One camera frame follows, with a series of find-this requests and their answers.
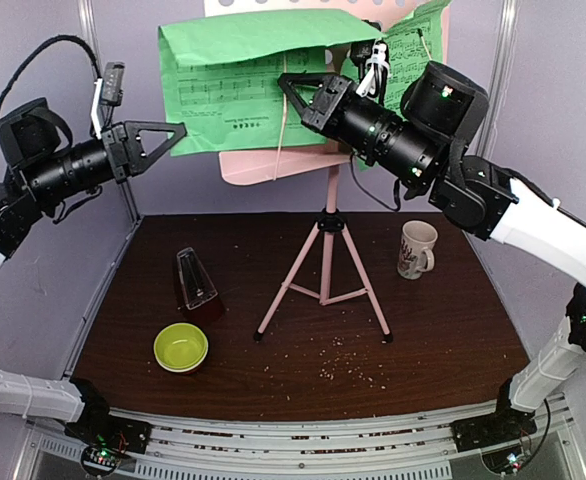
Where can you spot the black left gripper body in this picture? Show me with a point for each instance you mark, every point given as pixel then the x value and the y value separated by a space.
pixel 50 179

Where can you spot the pink music stand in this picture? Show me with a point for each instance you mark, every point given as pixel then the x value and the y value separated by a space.
pixel 250 167

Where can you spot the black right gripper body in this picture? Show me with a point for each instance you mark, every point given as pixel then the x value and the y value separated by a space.
pixel 334 102

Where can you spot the green plastic bowl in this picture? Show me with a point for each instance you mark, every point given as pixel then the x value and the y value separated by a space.
pixel 180 348

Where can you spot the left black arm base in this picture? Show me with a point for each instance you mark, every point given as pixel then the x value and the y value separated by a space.
pixel 98 428

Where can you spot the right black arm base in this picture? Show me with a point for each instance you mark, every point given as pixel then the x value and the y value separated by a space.
pixel 502 425

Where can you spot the right aluminium frame post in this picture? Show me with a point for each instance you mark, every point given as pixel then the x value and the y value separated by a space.
pixel 498 84

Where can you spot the white floral ceramic mug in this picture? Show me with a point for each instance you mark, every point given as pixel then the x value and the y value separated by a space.
pixel 416 255

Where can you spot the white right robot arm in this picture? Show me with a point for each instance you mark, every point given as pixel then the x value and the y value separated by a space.
pixel 549 246

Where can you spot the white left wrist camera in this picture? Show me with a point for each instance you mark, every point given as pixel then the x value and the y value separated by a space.
pixel 107 93

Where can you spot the green sheet music page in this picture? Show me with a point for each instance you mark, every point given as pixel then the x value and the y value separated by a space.
pixel 415 33
pixel 219 74

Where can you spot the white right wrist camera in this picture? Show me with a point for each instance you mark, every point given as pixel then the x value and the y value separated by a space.
pixel 371 58

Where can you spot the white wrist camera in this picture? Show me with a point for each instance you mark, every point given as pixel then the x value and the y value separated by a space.
pixel 371 58
pixel 107 93

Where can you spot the brown wooden metronome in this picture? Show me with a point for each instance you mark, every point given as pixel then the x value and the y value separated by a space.
pixel 198 300

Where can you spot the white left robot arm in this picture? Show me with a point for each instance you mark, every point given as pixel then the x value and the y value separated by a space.
pixel 62 220

